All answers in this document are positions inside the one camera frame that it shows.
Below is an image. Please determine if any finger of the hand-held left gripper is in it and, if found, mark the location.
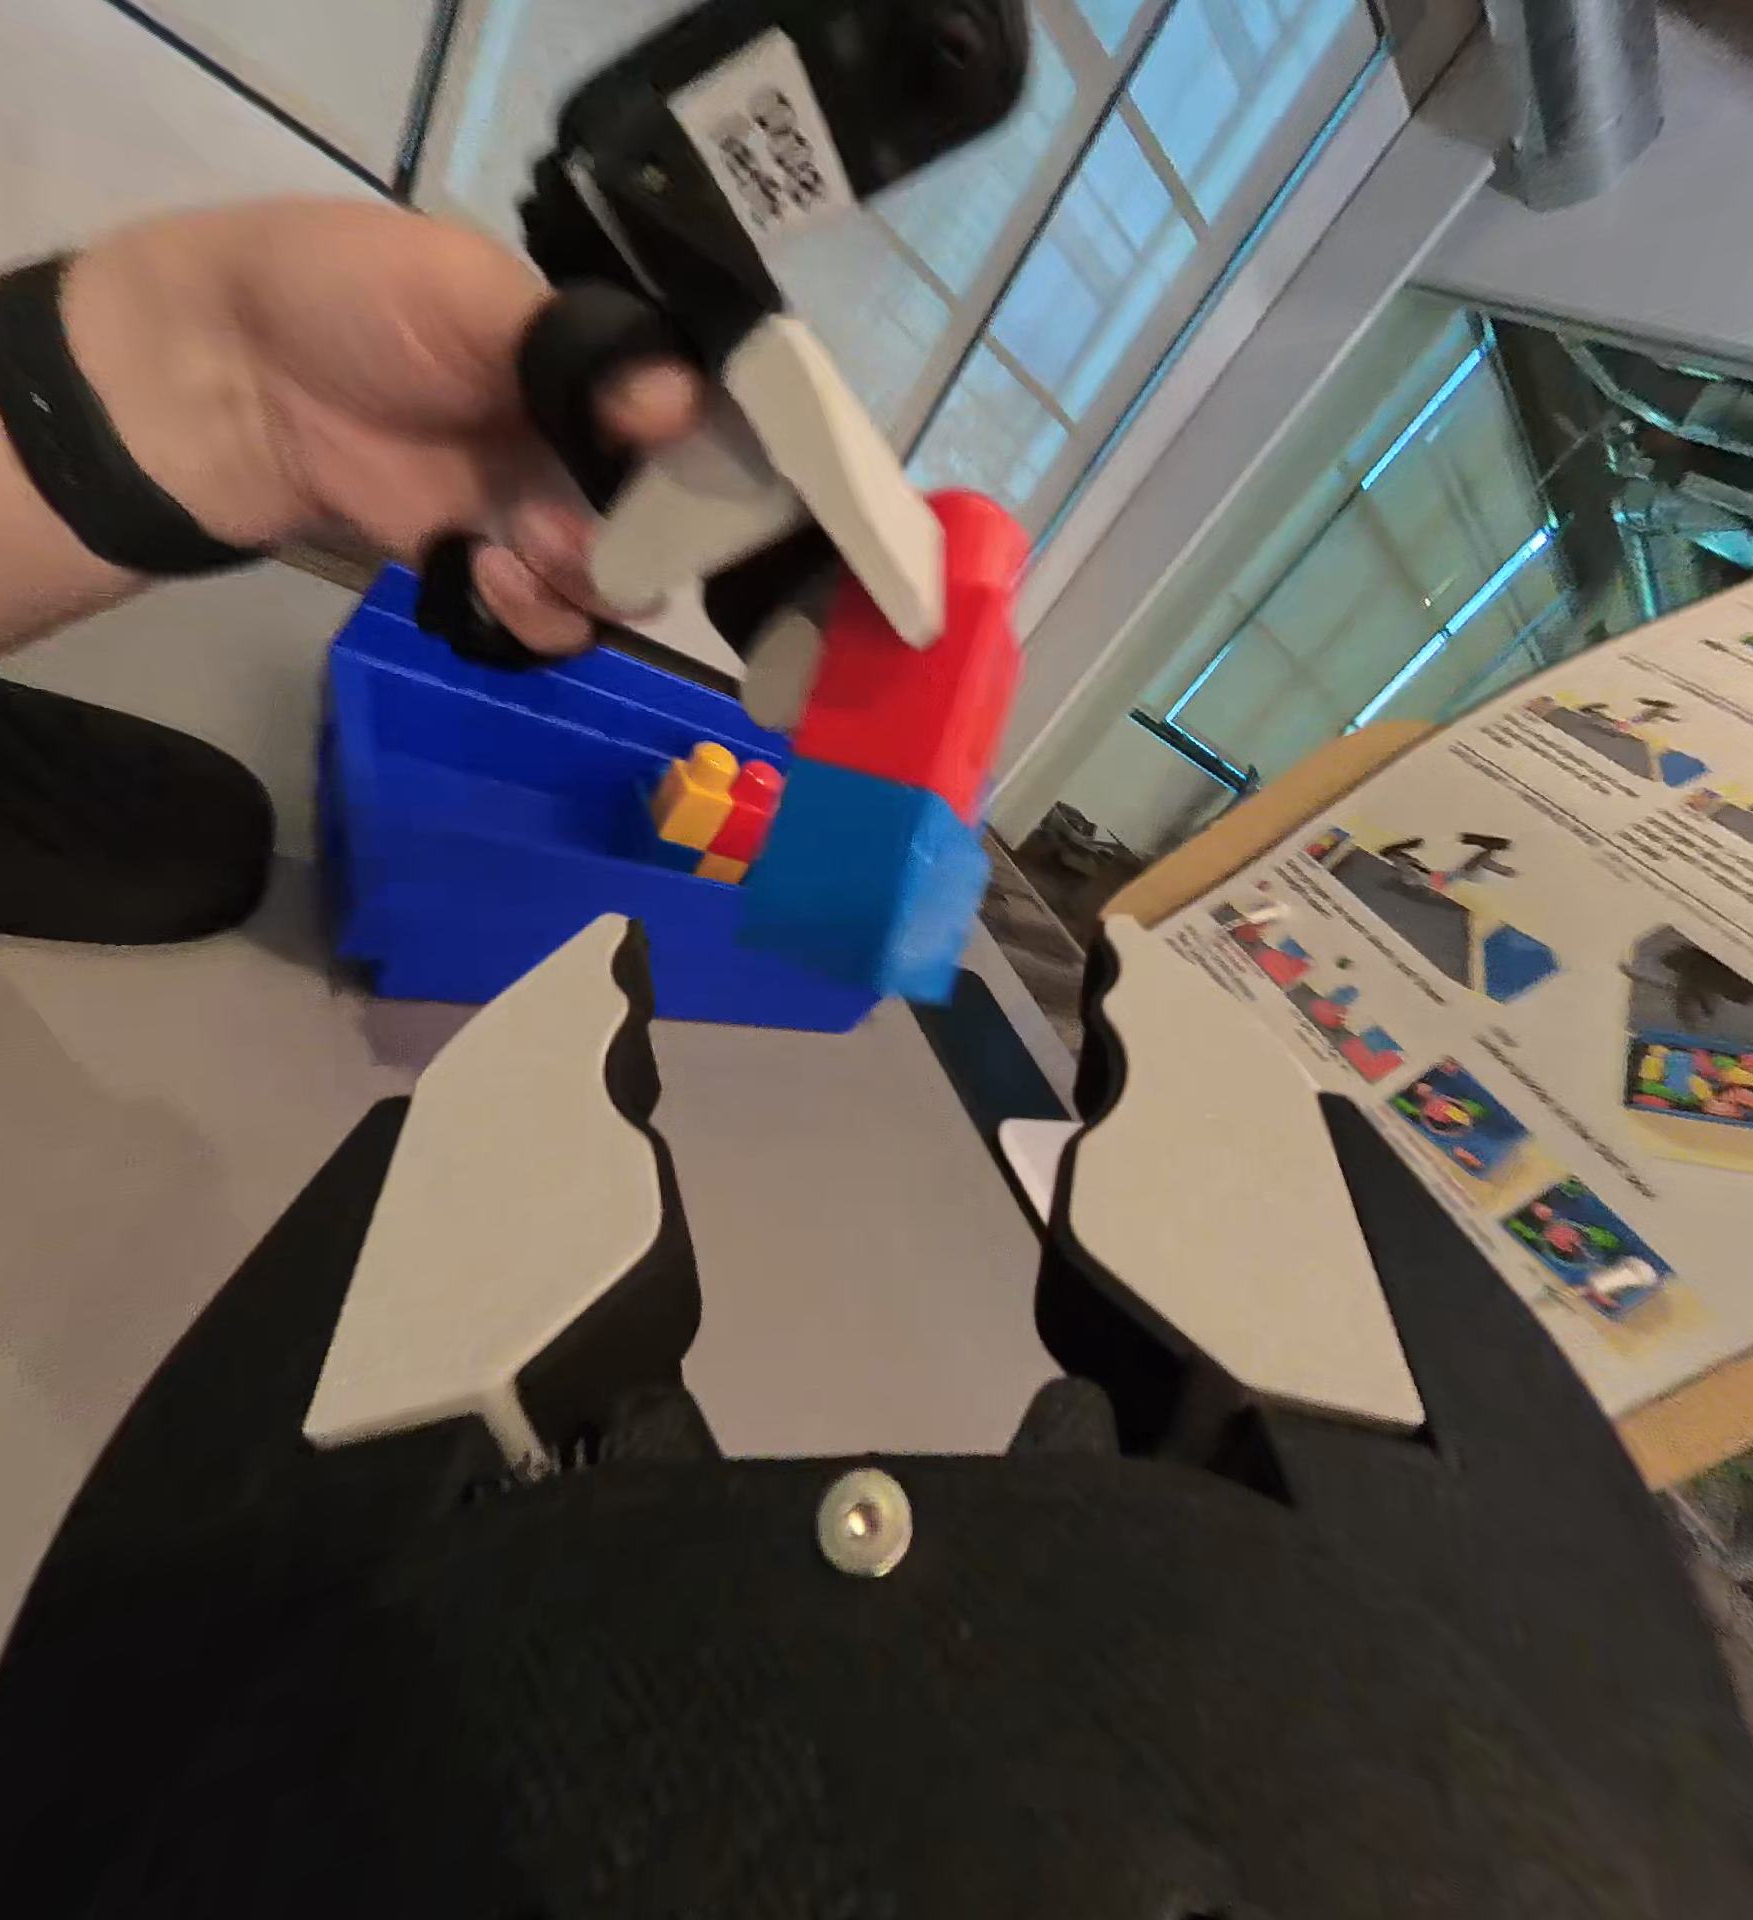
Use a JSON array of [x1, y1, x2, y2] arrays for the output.
[[740, 612, 827, 725], [722, 314, 950, 650]]

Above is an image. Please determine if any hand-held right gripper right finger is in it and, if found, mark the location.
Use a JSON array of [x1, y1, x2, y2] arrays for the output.
[[1040, 915, 1425, 1433]]

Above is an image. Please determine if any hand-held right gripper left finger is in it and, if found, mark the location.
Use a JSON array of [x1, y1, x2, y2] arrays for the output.
[[302, 915, 703, 1448]]

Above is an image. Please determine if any red one-stud block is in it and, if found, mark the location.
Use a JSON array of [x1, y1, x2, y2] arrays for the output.
[[792, 486, 1036, 827]]

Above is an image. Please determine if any pile of toy blocks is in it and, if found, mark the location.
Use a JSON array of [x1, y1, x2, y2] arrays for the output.
[[651, 743, 789, 888]]

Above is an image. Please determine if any plain blue object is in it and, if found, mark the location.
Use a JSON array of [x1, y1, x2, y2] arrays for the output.
[[318, 562, 881, 1035]]

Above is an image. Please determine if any person's left hand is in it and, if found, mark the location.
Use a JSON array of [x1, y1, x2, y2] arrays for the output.
[[66, 201, 709, 657]]

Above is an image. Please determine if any white stand base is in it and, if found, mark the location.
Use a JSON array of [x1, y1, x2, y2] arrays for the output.
[[997, 1118, 1088, 1225]]

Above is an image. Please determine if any black mat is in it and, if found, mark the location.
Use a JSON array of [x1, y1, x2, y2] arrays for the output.
[[915, 966, 1081, 1127]]

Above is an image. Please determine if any window with blinds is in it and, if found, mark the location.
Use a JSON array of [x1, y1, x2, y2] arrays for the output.
[[412, 0, 1419, 527]]

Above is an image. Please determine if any instruction sheet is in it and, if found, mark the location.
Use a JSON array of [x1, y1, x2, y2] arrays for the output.
[[1162, 571, 1753, 1420]]

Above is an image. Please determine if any black wristband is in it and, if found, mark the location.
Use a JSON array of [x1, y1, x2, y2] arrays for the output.
[[0, 255, 266, 576]]

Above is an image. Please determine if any silver ceiling duct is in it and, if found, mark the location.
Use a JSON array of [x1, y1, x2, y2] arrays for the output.
[[1483, 0, 1668, 211]]

